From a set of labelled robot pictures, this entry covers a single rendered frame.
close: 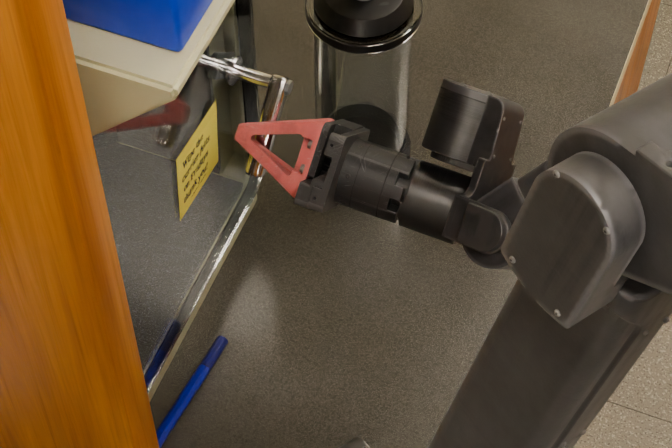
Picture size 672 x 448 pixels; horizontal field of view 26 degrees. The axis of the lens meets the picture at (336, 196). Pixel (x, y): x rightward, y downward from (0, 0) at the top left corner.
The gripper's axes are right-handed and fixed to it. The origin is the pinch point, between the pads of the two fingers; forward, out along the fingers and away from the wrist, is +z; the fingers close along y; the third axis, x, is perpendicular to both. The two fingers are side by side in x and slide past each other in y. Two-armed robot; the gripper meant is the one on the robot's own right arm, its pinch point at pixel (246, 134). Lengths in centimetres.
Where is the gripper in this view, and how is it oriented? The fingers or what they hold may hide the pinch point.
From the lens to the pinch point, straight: 122.7
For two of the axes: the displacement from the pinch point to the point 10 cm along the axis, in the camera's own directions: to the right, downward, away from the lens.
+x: -3.0, 9.4, 1.7
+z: -9.3, -3.3, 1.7
